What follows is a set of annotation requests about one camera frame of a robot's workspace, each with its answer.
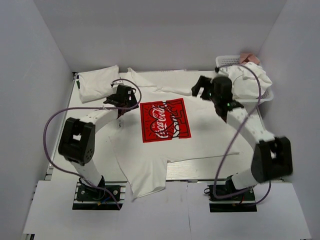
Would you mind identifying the white Coca-Cola print t-shirt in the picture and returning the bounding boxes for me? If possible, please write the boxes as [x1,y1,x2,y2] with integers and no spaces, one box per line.
[110,68,235,198]

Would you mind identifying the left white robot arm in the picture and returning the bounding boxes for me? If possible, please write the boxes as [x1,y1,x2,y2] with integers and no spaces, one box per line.
[58,84,139,200]

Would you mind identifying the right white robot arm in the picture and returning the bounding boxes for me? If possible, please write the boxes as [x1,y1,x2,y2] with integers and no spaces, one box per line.
[191,76,293,200]

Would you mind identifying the crumpled white t-shirt in basket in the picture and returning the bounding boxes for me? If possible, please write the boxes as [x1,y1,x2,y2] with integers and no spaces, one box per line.
[219,62,273,100]

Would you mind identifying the white plastic laundry basket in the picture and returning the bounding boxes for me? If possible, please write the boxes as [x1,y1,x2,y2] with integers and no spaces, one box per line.
[215,55,273,103]

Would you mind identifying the folded white t-shirt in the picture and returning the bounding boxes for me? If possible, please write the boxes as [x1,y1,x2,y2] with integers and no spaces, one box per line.
[76,65,120,104]

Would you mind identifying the pink cloth behind basket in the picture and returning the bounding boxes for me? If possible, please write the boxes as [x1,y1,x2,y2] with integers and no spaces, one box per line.
[239,53,261,65]

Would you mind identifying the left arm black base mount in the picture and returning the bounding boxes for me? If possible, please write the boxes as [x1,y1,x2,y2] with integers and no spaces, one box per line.
[72,182,126,211]

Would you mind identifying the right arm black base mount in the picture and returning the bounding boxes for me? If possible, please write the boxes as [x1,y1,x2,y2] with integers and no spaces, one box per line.
[203,185,257,213]

